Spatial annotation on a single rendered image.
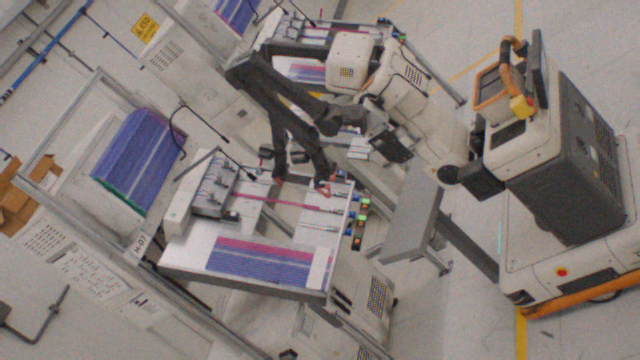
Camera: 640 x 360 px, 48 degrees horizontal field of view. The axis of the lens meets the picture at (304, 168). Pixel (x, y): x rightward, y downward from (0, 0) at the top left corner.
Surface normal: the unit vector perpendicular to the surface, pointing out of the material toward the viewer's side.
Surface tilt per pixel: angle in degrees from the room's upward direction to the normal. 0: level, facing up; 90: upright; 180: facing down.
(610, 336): 0
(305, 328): 90
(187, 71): 90
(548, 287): 90
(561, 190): 90
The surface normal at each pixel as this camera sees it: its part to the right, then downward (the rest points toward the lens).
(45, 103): 0.68, -0.44
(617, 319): -0.70, -0.62
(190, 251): 0.03, -0.74
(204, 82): -0.22, 0.65
